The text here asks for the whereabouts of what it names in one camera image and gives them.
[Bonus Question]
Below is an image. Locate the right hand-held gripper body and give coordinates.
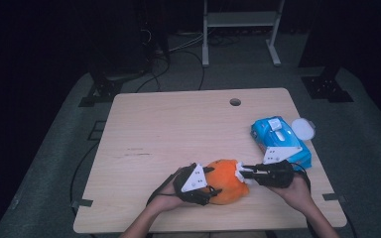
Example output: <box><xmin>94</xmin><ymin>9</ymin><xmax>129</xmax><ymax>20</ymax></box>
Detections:
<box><xmin>251</xmin><ymin>145</ymin><xmax>304</xmax><ymax>189</ymax></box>

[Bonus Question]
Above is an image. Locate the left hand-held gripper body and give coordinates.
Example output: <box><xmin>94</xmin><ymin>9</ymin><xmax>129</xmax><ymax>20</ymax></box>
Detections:
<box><xmin>173</xmin><ymin>162</ymin><xmax>214</xmax><ymax>206</ymax></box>

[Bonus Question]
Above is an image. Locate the white wet wipe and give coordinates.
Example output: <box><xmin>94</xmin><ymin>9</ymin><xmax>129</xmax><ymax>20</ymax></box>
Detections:
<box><xmin>235</xmin><ymin>161</ymin><xmax>255</xmax><ymax>184</ymax></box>

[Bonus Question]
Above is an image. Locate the orange mango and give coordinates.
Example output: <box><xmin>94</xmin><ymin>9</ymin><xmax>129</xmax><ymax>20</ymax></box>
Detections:
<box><xmin>204</xmin><ymin>159</ymin><xmax>251</xmax><ymax>206</ymax></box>

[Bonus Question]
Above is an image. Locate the blue wet wipes pack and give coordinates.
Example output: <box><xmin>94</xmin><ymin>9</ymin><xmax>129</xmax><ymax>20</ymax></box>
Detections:
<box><xmin>250</xmin><ymin>115</ymin><xmax>317</xmax><ymax>172</ymax></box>

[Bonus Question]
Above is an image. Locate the person's right hand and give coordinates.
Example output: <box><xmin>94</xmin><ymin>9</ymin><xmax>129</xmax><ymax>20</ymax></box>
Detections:
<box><xmin>267</xmin><ymin>173</ymin><xmax>316</xmax><ymax>216</ymax></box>

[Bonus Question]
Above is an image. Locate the person's left hand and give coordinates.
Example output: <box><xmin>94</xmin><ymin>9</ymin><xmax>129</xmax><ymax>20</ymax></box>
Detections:
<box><xmin>149</xmin><ymin>180</ymin><xmax>189</xmax><ymax>213</ymax></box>

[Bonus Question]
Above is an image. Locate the grey floor tape strip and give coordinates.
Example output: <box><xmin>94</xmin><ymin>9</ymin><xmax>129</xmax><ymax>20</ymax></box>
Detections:
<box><xmin>70</xmin><ymin>197</ymin><xmax>94</xmax><ymax>209</ymax></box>
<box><xmin>321</xmin><ymin>192</ymin><xmax>347</xmax><ymax>203</ymax></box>

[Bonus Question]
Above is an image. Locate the black stand base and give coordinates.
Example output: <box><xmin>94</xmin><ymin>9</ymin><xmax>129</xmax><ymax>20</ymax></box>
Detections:
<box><xmin>299</xmin><ymin>63</ymin><xmax>355</xmax><ymax>103</ymax></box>
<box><xmin>77</xmin><ymin>62</ymin><xmax>153</xmax><ymax>108</ymax></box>

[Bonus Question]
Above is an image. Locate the white metal stand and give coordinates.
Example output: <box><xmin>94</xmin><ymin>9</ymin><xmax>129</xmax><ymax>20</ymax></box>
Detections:
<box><xmin>201</xmin><ymin>0</ymin><xmax>286</xmax><ymax>68</ymax></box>

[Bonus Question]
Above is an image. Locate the right hand-held gripper cable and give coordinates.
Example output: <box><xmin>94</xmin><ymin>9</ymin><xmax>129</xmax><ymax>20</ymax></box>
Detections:
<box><xmin>290</xmin><ymin>162</ymin><xmax>313</xmax><ymax>193</ymax></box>

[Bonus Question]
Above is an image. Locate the black floor cable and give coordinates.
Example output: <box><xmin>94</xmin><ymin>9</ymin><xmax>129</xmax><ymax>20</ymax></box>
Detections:
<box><xmin>68</xmin><ymin>142</ymin><xmax>100</xmax><ymax>216</ymax></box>
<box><xmin>178</xmin><ymin>49</ymin><xmax>206</xmax><ymax>91</ymax></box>
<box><xmin>135</xmin><ymin>56</ymin><xmax>172</xmax><ymax>93</ymax></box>

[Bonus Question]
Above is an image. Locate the bundle of black cables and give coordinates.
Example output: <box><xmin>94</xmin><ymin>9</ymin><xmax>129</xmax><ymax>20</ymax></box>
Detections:
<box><xmin>207</xmin><ymin>32</ymin><xmax>242</xmax><ymax>48</ymax></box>

